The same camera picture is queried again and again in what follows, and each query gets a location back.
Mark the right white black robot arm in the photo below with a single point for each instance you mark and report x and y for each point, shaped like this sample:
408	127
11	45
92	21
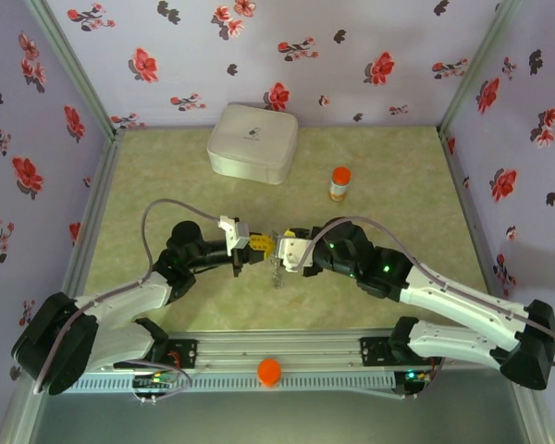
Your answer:
462	296

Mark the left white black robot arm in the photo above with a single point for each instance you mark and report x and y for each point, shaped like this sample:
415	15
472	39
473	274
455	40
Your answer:
129	296

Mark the orange-capped pill bottle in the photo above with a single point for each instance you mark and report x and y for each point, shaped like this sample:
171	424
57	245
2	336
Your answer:
341	176

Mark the white zip case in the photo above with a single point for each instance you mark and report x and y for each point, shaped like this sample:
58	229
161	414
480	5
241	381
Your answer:
252	143

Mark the orange round cap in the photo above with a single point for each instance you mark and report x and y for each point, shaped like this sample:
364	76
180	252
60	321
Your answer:
269	370

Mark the green circuit board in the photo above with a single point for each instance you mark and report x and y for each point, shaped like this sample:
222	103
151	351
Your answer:
411	377
155	381

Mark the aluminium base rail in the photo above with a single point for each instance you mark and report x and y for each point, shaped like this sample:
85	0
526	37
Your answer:
277	347

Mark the aluminium corner post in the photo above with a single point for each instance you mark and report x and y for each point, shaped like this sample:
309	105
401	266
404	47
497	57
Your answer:
72	60
480	60

